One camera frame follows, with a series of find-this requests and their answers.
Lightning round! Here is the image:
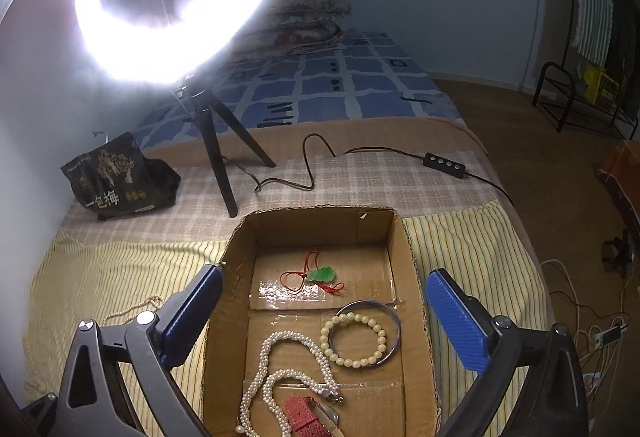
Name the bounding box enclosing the yellow box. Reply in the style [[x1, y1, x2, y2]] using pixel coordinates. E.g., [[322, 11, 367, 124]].
[[582, 64, 621, 105]]

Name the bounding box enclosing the green jade pendant red cord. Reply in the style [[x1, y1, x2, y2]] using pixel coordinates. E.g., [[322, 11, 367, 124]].
[[279, 249, 346, 300]]

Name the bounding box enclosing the orange cloth covered furniture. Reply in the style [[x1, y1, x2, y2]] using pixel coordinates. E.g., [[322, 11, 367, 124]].
[[592, 140, 640, 238]]

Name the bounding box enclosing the black cable with inline controller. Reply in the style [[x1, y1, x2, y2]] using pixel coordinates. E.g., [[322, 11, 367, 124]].
[[220, 133, 516, 208]]

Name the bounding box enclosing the cardboard box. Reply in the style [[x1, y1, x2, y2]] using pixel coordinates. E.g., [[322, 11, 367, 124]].
[[200, 206, 443, 437]]

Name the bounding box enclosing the black metal bangle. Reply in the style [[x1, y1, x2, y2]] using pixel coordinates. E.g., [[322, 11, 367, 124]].
[[325, 299, 402, 370]]

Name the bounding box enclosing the red strap wristwatch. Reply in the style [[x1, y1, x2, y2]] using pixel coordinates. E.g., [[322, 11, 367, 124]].
[[284, 394, 341, 437]]

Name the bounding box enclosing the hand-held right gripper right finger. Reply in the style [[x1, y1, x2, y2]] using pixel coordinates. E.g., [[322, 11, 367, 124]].
[[425, 268, 591, 437]]

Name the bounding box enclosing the blue patterned bedsheet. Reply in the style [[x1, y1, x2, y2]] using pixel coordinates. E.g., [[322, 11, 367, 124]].
[[132, 30, 463, 153]]

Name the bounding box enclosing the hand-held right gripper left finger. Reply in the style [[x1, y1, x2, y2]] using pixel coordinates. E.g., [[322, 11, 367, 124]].
[[55, 263, 224, 437]]

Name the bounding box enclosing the black printed snack bag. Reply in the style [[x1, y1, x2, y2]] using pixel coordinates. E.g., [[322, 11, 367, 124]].
[[60, 132, 182, 220]]

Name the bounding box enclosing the thick white pearl necklace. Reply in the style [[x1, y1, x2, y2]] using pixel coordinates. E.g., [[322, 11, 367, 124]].
[[235, 329, 346, 437]]

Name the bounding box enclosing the black floor device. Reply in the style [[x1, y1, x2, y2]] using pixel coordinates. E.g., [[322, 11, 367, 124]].
[[600, 229, 633, 278]]

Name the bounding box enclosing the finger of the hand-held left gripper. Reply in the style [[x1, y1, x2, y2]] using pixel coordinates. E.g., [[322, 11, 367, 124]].
[[21, 392, 59, 437]]

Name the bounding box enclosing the tan checked bedsheet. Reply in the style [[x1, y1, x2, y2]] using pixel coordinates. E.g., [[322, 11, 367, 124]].
[[52, 117, 501, 258]]

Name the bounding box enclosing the dark green hanging garment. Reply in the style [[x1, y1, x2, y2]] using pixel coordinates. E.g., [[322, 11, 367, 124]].
[[607, 0, 633, 75]]

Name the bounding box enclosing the white power strip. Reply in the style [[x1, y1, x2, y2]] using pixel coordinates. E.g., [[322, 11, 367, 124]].
[[592, 324, 623, 348]]

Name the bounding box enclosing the thin pearl strand necklace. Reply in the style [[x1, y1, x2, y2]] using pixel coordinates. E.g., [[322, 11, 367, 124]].
[[104, 296, 166, 320]]

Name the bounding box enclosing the power strip with cables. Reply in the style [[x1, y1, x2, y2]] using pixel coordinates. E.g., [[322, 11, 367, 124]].
[[540, 258, 640, 368]]

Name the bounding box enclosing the yellow striped blanket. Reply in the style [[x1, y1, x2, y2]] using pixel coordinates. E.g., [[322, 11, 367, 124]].
[[22, 200, 556, 437]]

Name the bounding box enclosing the black tripod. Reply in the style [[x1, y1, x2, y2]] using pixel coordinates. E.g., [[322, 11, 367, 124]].
[[172, 74, 278, 218]]

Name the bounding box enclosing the white ring light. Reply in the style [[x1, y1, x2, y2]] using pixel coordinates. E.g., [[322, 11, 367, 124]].
[[72, 0, 280, 88]]

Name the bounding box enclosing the cream beaded bracelet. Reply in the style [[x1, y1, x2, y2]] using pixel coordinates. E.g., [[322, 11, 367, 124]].
[[320, 312, 388, 368]]

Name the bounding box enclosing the black metal clothes rack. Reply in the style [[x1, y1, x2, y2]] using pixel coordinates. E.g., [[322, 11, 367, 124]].
[[532, 0, 640, 140]]

